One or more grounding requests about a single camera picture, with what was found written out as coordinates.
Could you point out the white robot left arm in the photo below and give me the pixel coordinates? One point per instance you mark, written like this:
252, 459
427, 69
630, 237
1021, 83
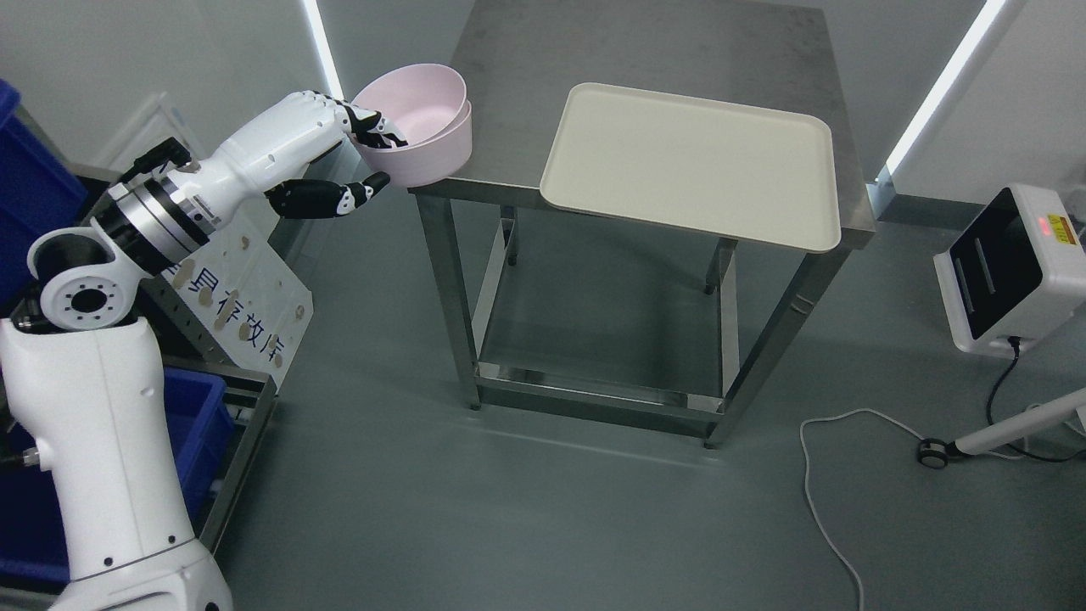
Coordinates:
84, 376

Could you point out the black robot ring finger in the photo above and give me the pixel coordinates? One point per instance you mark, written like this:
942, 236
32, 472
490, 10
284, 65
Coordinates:
335, 105

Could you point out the white black box device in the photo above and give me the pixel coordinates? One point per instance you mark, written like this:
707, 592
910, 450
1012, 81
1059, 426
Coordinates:
1016, 272

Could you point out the white rolling table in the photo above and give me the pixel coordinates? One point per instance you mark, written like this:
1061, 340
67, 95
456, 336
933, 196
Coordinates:
937, 453

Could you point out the white sign with blue text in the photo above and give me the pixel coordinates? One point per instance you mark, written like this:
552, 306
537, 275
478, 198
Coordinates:
246, 314

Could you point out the blue bin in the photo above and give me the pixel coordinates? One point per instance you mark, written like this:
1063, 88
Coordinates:
38, 195
33, 543

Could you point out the cream plastic tray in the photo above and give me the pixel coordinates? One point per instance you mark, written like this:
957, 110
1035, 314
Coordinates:
706, 166

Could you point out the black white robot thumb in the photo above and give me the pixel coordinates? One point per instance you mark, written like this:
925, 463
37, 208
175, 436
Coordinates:
317, 199

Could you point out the pink bowl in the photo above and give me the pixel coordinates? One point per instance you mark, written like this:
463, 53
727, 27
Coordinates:
428, 162
423, 101

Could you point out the blue bin upper left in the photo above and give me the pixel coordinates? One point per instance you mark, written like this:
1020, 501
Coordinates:
38, 195

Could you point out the blue bin lower left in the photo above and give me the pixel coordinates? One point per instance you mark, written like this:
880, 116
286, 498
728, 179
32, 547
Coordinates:
33, 543

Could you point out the steel roller shelf rack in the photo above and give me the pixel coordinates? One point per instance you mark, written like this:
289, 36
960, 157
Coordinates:
131, 451

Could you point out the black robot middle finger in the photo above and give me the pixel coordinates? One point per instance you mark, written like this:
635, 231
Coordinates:
364, 125

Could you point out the stainless steel table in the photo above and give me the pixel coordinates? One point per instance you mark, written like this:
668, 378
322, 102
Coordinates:
521, 58

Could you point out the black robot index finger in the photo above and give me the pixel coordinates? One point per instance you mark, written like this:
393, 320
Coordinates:
377, 138

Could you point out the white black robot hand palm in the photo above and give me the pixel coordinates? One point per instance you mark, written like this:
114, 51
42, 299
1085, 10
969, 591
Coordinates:
279, 143

